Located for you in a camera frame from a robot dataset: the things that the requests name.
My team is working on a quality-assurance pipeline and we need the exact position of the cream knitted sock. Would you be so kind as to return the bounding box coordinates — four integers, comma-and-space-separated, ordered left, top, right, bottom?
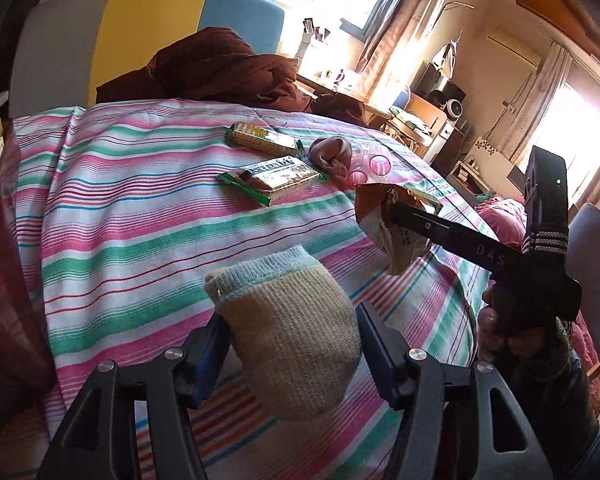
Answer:
204, 245, 362, 422

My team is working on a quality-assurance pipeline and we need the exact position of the orange snack bag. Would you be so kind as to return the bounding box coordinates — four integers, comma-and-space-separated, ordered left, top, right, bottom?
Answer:
354, 183, 443, 275

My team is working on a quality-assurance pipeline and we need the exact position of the pink plastic bottle pack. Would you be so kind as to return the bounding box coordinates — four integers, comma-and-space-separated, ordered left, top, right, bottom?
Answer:
346, 142, 403, 188

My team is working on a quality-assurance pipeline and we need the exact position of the pink sock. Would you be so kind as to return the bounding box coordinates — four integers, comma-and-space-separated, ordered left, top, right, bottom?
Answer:
309, 136, 352, 191

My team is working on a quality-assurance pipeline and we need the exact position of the green cracker packet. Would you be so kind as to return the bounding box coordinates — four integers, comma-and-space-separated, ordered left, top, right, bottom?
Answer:
225, 122, 302, 157
216, 155, 327, 207

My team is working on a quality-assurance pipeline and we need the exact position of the person's right hand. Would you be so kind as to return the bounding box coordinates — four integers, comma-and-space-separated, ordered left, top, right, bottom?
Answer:
478, 282, 570, 367

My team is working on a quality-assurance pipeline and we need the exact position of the pink bedding pile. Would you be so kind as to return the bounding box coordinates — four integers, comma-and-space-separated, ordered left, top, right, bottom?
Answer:
474, 194, 600, 411

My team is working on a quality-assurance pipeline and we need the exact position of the gold metal tin box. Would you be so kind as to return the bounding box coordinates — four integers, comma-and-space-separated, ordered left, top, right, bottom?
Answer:
0, 122, 55, 431

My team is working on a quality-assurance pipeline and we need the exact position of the black speaker set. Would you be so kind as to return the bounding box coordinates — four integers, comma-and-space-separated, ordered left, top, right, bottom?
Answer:
412, 63, 466, 122

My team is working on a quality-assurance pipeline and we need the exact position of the wooden desk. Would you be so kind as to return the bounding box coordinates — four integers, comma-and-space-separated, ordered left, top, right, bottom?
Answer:
296, 74, 393, 120

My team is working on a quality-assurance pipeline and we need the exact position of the striped bed sheet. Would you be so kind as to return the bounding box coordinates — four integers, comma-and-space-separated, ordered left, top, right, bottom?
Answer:
0, 100, 488, 479

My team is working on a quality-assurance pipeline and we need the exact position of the patterned beige curtain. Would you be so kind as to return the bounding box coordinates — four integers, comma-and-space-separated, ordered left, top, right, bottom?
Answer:
355, 0, 445, 74

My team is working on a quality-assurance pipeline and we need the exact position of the dark red cloth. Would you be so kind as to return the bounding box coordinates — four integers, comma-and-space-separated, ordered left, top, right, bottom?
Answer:
96, 27, 367, 128

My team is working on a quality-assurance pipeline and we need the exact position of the grey yellow blue chair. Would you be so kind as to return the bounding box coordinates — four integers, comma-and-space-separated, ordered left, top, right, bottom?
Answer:
8, 0, 285, 118

